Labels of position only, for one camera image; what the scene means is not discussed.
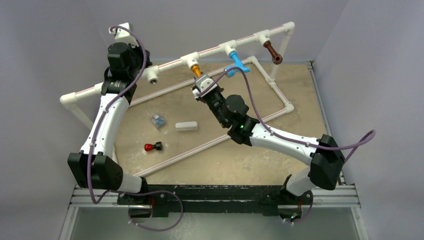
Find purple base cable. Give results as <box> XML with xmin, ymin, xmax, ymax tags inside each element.
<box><xmin>128</xmin><ymin>194</ymin><xmax>185</xmax><ymax>233</ymax></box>

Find brown water faucet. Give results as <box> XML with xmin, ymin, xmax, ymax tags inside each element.
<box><xmin>263</xmin><ymin>40</ymin><xmax>283</xmax><ymax>65</ymax></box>

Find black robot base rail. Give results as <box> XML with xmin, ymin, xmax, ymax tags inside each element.
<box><xmin>117</xmin><ymin>184</ymin><xmax>313</xmax><ymax>221</ymax></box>

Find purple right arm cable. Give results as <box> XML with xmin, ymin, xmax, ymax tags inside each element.
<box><xmin>196</xmin><ymin>66</ymin><xmax>378</xmax><ymax>164</ymax></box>

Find blue water faucet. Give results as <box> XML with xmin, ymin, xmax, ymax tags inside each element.
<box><xmin>225</xmin><ymin>50</ymin><xmax>251</xmax><ymax>78</ymax></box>

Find orange water faucet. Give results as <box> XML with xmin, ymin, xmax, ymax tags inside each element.
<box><xmin>190</xmin><ymin>64</ymin><xmax>203</xmax><ymax>78</ymax></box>

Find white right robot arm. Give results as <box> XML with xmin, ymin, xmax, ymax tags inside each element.
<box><xmin>192</xmin><ymin>85</ymin><xmax>345</xmax><ymax>204</ymax></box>

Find white plastic case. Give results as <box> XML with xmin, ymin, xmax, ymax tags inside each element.
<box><xmin>175</xmin><ymin>121</ymin><xmax>198</xmax><ymax>131</ymax></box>

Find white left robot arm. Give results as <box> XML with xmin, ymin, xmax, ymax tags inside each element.
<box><xmin>67</xmin><ymin>42</ymin><xmax>151</xmax><ymax>205</ymax></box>

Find red black faucet piece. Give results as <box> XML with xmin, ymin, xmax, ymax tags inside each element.
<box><xmin>144</xmin><ymin>141</ymin><xmax>163</xmax><ymax>152</ymax></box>

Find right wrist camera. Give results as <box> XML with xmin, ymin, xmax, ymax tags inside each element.
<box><xmin>191</xmin><ymin>73</ymin><xmax>218</xmax><ymax>100</ymax></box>

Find clear bag blue parts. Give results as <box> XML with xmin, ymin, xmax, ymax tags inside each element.
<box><xmin>150</xmin><ymin>113</ymin><xmax>166</xmax><ymax>129</ymax></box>

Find white PVC pipe frame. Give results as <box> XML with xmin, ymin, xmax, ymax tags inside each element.
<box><xmin>60</xmin><ymin>21</ymin><xmax>295</xmax><ymax>176</ymax></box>

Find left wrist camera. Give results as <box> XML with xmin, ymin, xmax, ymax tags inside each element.
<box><xmin>108</xmin><ymin>27</ymin><xmax>140</xmax><ymax>48</ymax></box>

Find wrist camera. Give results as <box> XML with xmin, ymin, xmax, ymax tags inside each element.
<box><xmin>108</xmin><ymin>27</ymin><xmax>140</xmax><ymax>48</ymax></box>
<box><xmin>191</xmin><ymin>73</ymin><xmax>218</xmax><ymax>100</ymax></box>

